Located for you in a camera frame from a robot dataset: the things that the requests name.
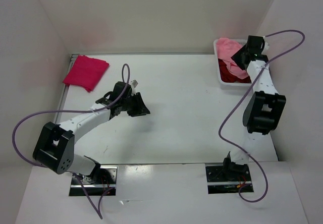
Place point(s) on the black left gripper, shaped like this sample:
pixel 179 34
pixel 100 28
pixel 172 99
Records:
pixel 140 108

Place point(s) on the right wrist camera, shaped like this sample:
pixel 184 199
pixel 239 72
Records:
pixel 256 45

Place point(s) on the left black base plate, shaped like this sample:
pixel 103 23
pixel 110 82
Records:
pixel 106 182

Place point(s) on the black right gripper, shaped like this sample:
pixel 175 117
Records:
pixel 236 56

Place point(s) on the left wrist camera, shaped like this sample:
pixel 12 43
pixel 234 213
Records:
pixel 122 90

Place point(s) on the white plastic basket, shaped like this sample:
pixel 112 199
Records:
pixel 225 85

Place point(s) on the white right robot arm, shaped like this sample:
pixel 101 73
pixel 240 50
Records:
pixel 263 111

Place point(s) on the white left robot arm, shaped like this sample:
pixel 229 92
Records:
pixel 55 146

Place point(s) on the magenta t shirt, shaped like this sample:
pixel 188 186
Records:
pixel 86 72

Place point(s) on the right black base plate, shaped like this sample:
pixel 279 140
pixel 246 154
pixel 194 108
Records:
pixel 219 182

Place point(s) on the dark red t shirt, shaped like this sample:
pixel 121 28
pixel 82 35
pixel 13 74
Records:
pixel 231 73

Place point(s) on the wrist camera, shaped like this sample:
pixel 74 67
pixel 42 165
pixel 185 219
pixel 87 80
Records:
pixel 256 45
pixel 122 90

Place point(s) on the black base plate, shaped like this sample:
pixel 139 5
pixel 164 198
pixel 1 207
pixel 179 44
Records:
pixel 106 182
pixel 219 182

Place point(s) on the light pink t shirt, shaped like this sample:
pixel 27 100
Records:
pixel 226 48

